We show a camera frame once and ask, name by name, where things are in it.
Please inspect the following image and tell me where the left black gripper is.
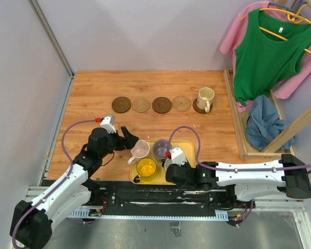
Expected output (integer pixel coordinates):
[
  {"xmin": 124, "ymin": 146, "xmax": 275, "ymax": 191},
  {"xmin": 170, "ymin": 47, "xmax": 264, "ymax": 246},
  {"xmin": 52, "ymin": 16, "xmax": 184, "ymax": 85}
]
[{"xmin": 100, "ymin": 126, "xmax": 139, "ymax": 158}]

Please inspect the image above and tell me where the dark wooden coaster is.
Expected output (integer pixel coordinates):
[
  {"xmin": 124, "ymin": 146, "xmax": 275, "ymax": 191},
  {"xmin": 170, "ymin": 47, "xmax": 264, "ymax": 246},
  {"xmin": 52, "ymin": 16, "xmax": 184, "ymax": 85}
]
[
  {"xmin": 111, "ymin": 96, "xmax": 131, "ymax": 114},
  {"xmin": 152, "ymin": 97, "xmax": 172, "ymax": 114},
  {"xmin": 192, "ymin": 98, "xmax": 206, "ymax": 114}
]

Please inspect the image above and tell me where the woven rattan coaster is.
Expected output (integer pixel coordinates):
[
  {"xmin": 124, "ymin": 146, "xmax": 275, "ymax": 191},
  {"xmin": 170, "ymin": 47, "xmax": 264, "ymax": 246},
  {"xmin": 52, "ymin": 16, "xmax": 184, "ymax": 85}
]
[
  {"xmin": 172, "ymin": 96, "xmax": 191, "ymax": 112},
  {"xmin": 132, "ymin": 98, "xmax": 150, "ymax": 113}
]

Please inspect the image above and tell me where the cream plastic cup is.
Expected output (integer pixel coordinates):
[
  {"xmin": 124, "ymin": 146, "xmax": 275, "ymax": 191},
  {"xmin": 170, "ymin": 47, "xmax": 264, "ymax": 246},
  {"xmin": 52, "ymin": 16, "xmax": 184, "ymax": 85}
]
[{"xmin": 196, "ymin": 87, "xmax": 215, "ymax": 113}]

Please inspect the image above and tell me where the white cup green handle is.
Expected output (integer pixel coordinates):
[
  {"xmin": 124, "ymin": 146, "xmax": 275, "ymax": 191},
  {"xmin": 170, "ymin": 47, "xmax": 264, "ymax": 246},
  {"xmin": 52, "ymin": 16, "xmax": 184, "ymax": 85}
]
[{"xmin": 164, "ymin": 158, "xmax": 173, "ymax": 171}]

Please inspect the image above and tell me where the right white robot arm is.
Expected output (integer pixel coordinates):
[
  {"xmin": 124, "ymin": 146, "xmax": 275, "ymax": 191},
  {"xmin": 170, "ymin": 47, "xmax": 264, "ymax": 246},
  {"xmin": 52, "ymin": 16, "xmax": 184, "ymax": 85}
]
[{"xmin": 164, "ymin": 154, "xmax": 311, "ymax": 208}]

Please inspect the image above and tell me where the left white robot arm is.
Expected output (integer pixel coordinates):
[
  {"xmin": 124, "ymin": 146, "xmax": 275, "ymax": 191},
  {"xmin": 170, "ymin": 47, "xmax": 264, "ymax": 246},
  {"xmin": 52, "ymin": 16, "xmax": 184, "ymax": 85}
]
[{"xmin": 10, "ymin": 127, "xmax": 139, "ymax": 248}]

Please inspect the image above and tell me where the pink plastic cup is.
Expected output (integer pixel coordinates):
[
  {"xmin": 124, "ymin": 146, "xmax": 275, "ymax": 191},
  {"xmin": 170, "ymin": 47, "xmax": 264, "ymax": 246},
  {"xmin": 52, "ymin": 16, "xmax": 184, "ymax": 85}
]
[{"xmin": 128, "ymin": 140, "xmax": 150, "ymax": 165}]

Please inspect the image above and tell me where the purple plastic cup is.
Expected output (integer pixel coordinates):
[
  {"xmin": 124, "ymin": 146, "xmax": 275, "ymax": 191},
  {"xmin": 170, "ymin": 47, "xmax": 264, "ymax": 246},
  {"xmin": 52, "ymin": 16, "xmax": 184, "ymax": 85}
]
[{"xmin": 152, "ymin": 139, "xmax": 172, "ymax": 162}]

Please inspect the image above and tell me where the yellow transparent cup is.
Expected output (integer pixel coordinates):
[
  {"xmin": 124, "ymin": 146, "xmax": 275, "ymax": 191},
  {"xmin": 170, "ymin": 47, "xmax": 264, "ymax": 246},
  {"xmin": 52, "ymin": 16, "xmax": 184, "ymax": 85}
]
[{"xmin": 133, "ymin": 158, "xmax": 157, "ymax": 184}]

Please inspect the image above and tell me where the yellow plastic tray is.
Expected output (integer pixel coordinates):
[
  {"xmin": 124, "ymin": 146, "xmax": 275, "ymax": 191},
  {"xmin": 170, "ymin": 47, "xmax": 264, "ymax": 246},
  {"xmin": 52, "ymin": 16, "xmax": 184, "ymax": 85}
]
[{"xmin": 130, "ymin": 140, "xmax": 196, "ymax": 185}]

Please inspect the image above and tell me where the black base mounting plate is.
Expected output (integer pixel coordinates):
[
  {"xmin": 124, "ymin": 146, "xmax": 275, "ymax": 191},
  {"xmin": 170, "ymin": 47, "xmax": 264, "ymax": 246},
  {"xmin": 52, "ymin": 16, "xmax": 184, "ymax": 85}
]
[{"xmin": 38, "ymin": 179, "xmax": 287, "ymax": 218}]

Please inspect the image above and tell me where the blue crumpled cloth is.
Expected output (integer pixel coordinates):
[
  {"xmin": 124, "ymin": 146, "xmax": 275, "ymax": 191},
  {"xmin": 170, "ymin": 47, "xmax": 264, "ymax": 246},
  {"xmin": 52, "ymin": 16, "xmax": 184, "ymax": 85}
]
[{"xmin": 245, "ymin": 95, "xmax": 291, "ymax": 151}]

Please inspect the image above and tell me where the green tank top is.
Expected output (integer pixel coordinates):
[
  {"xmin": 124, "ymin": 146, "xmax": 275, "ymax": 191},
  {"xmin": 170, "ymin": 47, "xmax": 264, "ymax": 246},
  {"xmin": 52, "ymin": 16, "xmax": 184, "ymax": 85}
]
[{"xmin": 234, "ymin": 9, "xmax": 311, "ymax": 106}]

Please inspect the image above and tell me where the pink t-shirt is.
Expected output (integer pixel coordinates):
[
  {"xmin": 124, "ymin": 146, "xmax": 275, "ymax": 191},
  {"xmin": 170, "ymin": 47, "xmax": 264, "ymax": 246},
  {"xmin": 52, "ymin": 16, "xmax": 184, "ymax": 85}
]
[{"xmin": 220, "ymin": 1, "xmax": 311, "ymax": 99}]

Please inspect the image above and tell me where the yellow clothes hanger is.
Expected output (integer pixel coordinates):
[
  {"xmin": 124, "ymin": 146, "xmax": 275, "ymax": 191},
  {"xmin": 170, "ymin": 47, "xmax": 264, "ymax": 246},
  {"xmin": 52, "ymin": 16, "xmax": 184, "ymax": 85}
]
[{"xmin": 241, "ymin": 3, "xmax": 311, "ymax": 58}]

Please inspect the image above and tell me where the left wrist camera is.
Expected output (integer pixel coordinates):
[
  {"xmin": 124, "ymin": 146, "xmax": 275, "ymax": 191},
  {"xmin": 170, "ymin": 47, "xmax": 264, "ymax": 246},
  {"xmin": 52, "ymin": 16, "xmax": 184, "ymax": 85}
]
[{"xmin": 95, "ymin": 115, "xmax": 117, "ymax": 133}]

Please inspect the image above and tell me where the wooden clothes rack frame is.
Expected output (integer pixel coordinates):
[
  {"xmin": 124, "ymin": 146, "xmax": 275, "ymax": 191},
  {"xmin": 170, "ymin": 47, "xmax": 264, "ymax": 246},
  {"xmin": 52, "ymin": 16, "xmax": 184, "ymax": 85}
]
[{"xmin": 220, "ymin": 1, "xmax": 311, "ymax": 159}]

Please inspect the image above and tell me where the aluminium rail frame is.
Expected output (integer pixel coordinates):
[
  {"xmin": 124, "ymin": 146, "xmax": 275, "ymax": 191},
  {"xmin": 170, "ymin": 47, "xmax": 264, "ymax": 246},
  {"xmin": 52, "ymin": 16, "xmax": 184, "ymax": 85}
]
[{"xmin": 17, "ymin": 181, "xmax": 311, "ymax": 248}]

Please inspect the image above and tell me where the aluminium corner post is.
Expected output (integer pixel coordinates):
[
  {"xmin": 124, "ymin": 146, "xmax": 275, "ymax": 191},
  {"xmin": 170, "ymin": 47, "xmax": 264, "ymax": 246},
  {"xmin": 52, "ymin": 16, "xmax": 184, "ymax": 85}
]
[{"xmin": 27, "ymin": 0, "xmax": 75, "ymax": 78}]

